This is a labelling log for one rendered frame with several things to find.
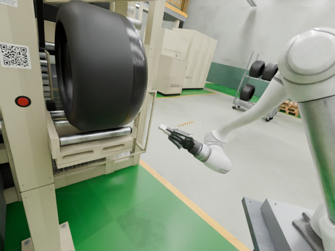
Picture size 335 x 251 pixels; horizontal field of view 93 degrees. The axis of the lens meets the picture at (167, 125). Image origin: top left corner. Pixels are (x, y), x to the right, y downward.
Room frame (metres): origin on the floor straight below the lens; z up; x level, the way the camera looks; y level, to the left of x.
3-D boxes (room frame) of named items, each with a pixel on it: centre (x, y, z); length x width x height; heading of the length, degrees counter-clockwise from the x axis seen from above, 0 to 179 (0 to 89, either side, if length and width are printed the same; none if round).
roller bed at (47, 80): (0.89, 0.85, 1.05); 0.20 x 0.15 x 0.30; 134
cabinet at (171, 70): (5.82, 0.25, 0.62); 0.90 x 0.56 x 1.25; 143
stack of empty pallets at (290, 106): (7.66, -5.36, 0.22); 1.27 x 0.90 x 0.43; 143
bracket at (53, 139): (0.65, 0.55, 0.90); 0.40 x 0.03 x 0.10; 44
